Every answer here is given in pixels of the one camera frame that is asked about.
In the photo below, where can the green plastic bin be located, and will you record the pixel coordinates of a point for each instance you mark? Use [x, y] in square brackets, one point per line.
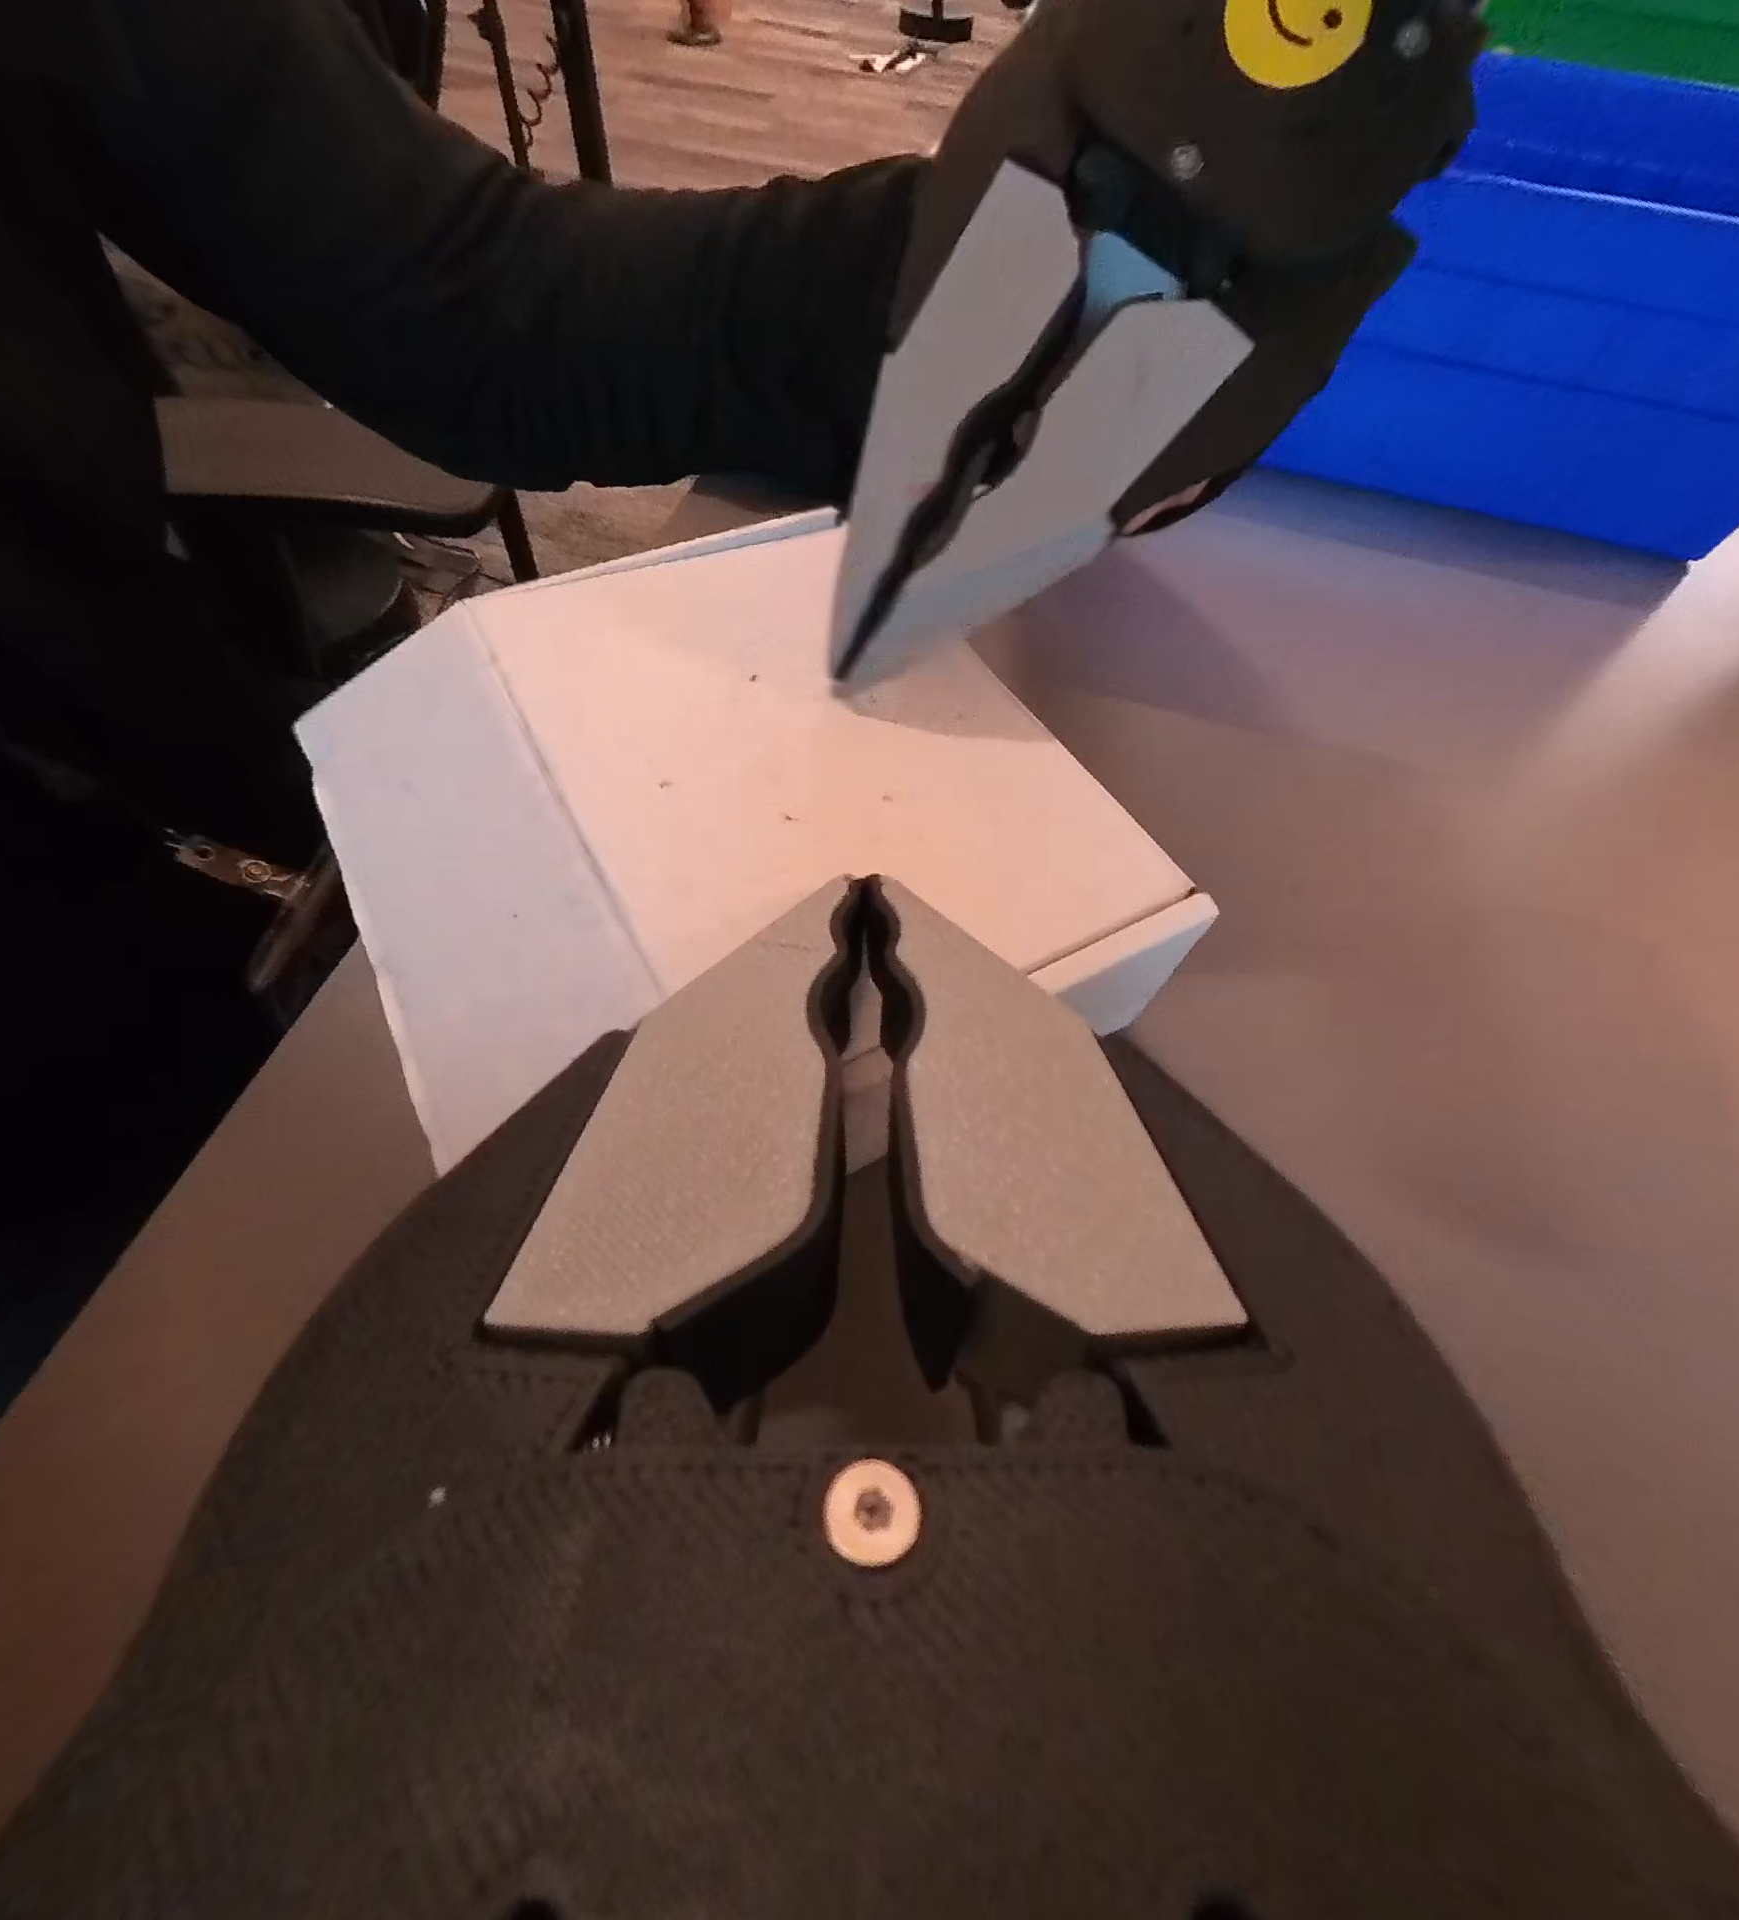
[1634, 31]

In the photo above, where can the blue plastic bin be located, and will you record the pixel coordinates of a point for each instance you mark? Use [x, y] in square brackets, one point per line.
[1560, 375]

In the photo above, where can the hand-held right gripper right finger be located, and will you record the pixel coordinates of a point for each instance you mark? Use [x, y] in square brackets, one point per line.
[1049, 1170]

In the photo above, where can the black tripod stand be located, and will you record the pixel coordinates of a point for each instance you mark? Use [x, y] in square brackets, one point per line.
[577, 91]

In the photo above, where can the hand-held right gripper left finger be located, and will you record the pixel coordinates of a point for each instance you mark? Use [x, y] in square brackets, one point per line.
[659, 1170]

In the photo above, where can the white mailer box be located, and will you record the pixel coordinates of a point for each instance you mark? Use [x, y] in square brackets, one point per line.
[659, 719]

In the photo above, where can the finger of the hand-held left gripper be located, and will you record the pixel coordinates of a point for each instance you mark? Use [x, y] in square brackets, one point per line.
[1094, 434]
[961, 331]

